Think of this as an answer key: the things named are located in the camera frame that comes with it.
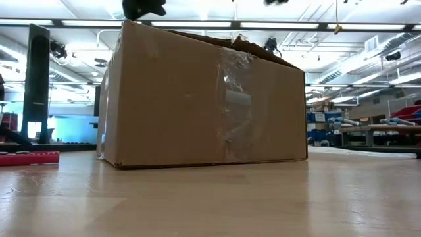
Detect brown background cardboard boxes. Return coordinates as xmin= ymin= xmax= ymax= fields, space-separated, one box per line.
xmin=311 ymin=99 xmax=335 ymax=113

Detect wooden background table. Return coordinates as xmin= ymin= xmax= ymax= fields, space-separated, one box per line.
xmin=338 ymin=124 xmax=421 ymax=147

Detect red crate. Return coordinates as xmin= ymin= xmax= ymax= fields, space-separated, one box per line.
xmin=0 ymin=111 xmax=19 ymax=132

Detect blue storage bin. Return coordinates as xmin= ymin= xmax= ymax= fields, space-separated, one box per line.
xmin=307 ymin=130 xmax=333 ymax=142

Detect red box cutter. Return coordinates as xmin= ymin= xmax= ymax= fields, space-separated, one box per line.
xmin=0 ymin=150 xmax=61 ymax=167

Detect blue bin with white label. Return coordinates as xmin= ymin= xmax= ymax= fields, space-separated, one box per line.
xmin=307 ymin=111 xmax=343 ymax=123

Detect tall black column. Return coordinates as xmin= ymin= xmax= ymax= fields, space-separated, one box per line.
xmin=20 ymin=23 xmax=51 ymax=145

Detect red storage bins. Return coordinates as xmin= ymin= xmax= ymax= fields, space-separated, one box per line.
xmin=390 ymin=104 xmax=421 ymax=120

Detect black wall screen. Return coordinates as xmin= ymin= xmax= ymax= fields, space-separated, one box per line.
xmin=93 ymin=85 xmax=101 ymax=117

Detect black cable bundle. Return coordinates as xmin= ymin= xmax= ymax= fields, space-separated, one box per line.
xmin=0 ymin=126 xmax=33 ymax=147

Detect brown cardboard box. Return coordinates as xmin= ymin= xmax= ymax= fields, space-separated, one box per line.
xmin=96 ymin=20 xmax=309 ymax=169

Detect yellow hanging cord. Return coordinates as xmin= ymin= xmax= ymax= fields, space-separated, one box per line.
xmin=334 ymin=0 xmax=343 ymax=36

